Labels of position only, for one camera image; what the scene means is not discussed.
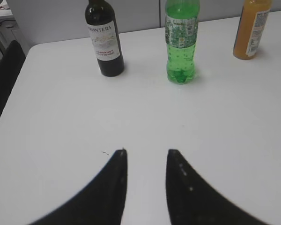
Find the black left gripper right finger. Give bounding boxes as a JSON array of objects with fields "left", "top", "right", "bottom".
[{"left": 166, "top": 149, "right": 263, "bottom": 225}]

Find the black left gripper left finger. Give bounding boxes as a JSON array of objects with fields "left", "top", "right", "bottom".
[{"left": 33, "top": 149, "right": 127, "bottom": 225}]

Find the green sprite plastic bottle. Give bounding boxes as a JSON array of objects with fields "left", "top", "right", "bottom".
[{"left": 165, "top": 0, "right": 200, "bottom": 84}]

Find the dark wine bottle white label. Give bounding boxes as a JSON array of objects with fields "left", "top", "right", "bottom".
[{"left": 85, "top": 0, "right": 124, "bottom": 77}]

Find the orange juice bottle white cap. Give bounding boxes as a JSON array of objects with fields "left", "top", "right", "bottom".
[{"left": 233, "top": 0, "right": 272, "bottom": 60}]

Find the grey desk with cables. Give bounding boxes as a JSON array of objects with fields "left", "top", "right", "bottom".
[{"left": 0, "top": 0, "right": 19, "bottom": 59}]

